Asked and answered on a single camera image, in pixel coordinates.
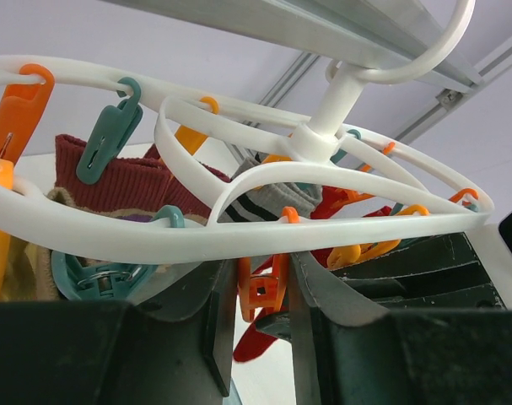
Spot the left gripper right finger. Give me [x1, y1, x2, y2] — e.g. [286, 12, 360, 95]
[288, 252, 512, 404]

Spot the yellow sock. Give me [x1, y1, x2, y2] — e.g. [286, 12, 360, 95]
[0, 237, 59, 301]

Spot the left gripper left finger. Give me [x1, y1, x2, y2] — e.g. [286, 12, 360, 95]
[0, 260, 237, 404]

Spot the aluminium top crossbar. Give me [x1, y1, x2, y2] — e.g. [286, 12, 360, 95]
[99, 0, 512, 92]

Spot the maroon knit sock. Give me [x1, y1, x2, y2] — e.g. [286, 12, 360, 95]
[55, 134, 211, 219]

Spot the white round clip hanger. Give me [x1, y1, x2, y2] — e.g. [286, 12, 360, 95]
[0, 1, 493, 264]

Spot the orange clothespin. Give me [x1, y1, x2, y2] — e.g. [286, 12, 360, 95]
[237, 254, 289, 322]
[0, 63, 56, 164]

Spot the teal clothespin on maroon sock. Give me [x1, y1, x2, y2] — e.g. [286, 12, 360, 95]
[51, 204, 187, 301]

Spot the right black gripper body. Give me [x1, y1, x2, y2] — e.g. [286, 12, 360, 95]
[332, 233, 504, 309]

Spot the red sock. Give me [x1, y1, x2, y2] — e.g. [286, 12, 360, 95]
[233, 183, 399, 363]

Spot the grey black striped sock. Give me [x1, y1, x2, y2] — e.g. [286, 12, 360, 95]
[218, 182, 322, 223]

